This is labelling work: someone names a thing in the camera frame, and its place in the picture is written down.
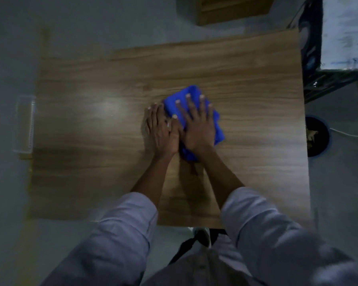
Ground person's right hand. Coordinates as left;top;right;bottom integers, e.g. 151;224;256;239
175;93;218;157

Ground person's left hand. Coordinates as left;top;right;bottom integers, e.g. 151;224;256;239
145;102;185;160

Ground blue cloth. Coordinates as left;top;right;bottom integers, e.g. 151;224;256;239
162;85;226;162

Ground pile of cardboard paper scraps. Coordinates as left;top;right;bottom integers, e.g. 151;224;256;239
305;128;319;149

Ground blue round waste bin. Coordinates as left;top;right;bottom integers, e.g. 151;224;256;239
304;115;334;158

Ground person's left forearm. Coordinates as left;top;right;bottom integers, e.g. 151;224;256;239
130;155;177;211

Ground person's right forearm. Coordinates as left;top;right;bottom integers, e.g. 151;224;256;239
198;150;246;209

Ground wooden table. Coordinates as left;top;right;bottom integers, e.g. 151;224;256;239
28;29;314;228

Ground white perforated shoe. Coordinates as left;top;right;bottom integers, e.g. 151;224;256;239
194;226;212;248

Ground black trousers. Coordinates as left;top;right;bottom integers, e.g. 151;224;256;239
167;228;229;265

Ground light denim shirt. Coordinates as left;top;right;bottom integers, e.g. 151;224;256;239
40;187;358;286

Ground clear plastic box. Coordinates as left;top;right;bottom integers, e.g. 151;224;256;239
13;95;37;155

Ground black box with white label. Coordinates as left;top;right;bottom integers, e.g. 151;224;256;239
286;0;358;104

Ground brown cardboard box with handle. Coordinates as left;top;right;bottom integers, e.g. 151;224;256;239
195;0;276;27

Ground white cable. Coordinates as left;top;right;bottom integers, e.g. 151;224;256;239
329;128;358;140

